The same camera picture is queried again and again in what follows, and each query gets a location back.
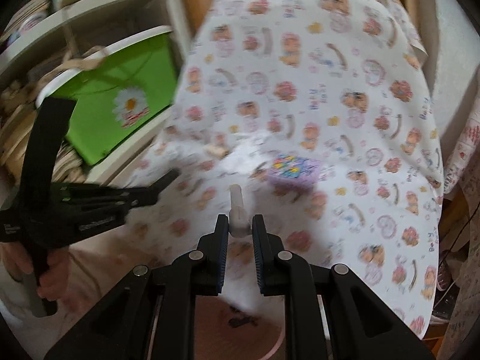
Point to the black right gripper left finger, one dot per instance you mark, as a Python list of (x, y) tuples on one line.
[(150, 313)]

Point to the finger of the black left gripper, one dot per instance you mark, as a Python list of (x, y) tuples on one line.
[(166, 180), (71, 197)]

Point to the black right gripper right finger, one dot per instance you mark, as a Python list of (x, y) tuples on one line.
[(330, 313)]

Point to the white plastic tube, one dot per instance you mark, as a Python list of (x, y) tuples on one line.
[(239, 225)]

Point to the pink trash basket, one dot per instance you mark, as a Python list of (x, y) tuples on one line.
[(222, 331)]

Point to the beige thread spool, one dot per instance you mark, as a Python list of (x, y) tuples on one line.
[(217, 151)]

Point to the crumpled white tissue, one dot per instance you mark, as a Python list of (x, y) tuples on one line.
[(243, 161)]

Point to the green plastic storage bin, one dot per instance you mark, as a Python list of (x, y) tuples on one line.
[(136, 82)]

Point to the purple patterned small box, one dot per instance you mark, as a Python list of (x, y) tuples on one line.
[(294, 172)]

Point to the white shelf unit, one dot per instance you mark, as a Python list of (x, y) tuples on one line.
[(79, 25)]

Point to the teddy bear print tablecloth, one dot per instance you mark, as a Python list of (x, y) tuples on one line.
[(339, 81)]

